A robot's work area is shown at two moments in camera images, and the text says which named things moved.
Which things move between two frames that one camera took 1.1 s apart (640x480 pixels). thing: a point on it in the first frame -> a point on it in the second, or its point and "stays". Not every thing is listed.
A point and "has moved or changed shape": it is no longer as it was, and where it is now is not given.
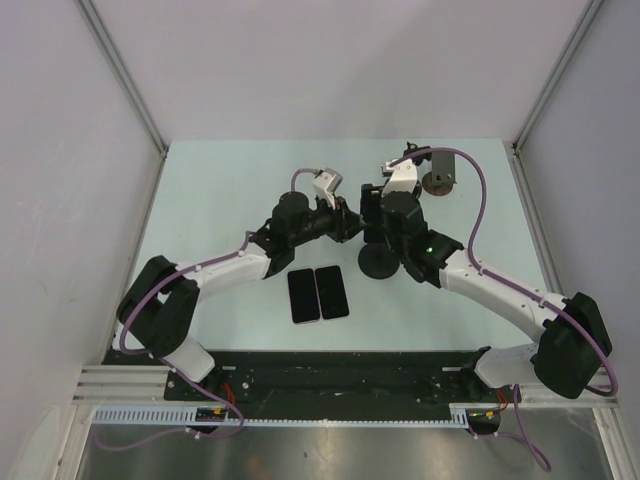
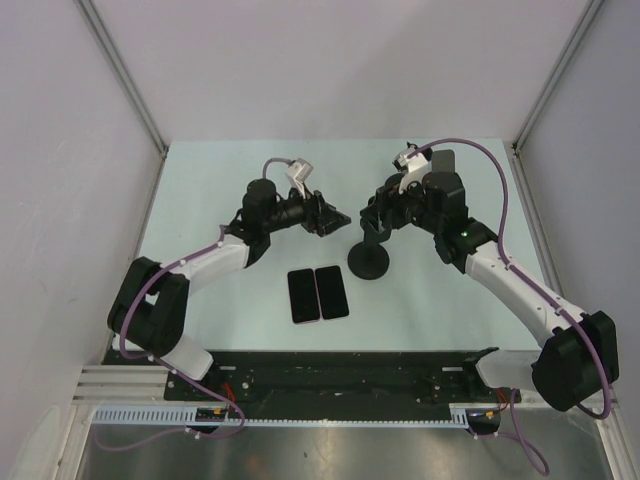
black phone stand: x=378 y=261 has moved or changed shape
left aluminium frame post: x=112 y=51 stays
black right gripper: x=371 y=199 -> x=388 y=198
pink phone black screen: x=303 y=296 stays
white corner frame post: x=521 y=180 stays
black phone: x=331 y=291 stays
